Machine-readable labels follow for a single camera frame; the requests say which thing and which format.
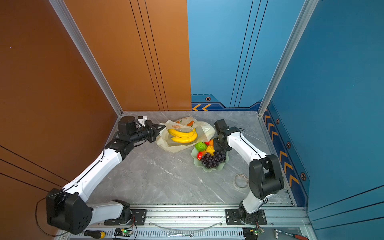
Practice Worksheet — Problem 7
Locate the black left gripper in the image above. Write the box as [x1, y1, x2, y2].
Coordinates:
[129, 120, 165, 146]

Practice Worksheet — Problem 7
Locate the green orange papaya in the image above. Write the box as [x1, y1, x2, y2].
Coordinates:
[206, 145, 215, 156]

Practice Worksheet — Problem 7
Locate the cream plastic bag orange print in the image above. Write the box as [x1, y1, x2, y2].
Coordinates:
[156, 117, 216, 153]

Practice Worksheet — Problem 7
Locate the dark purple grape bunch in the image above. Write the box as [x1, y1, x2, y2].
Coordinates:
[200, 151, 227, 169]

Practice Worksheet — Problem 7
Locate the yellow banana bunch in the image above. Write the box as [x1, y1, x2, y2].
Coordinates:
[168, 129, 198, 144]

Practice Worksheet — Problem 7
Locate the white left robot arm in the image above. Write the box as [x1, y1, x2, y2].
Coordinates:
[45, 116, 166, 234]

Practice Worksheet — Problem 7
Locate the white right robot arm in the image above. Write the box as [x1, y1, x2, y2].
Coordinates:
[214, 120, 285, 226]

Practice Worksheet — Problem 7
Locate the small red fruit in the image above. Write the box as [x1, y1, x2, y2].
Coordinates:
[197, 152, 205, 161]

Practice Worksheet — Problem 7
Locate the light green fruit plate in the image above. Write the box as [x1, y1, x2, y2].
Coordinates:
[191, 141, 229, 172]

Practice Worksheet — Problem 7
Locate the small circuit board right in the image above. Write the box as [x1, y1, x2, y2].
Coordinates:
[250, 229, 263, 238]

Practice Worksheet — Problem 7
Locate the green circuit board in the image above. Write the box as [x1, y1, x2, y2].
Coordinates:
[114, 228, 133, 238]

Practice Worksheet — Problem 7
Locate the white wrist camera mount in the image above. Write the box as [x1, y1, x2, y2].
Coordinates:
[138, 116, 148, 125]

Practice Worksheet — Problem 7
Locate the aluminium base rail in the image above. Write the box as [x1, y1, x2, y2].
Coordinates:
[56, 203, 316, 240]

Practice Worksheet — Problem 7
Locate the yellow handled screwdriver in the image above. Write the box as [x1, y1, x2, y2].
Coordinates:
[84, 230, 106, 239]

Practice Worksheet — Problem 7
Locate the red handled tool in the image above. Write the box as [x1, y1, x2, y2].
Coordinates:
[273, 229, 309, 240]

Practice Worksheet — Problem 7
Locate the aluminium corner post left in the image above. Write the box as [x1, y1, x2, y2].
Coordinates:
[49, 0, 123, 117]

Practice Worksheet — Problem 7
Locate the aluminium corner post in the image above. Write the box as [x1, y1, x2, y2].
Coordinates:
[49, 0, 123, 117]
[258, 0, 319, 117]

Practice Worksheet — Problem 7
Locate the aluminium corner post right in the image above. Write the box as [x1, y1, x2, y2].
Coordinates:
[258, 0, 319, 117]

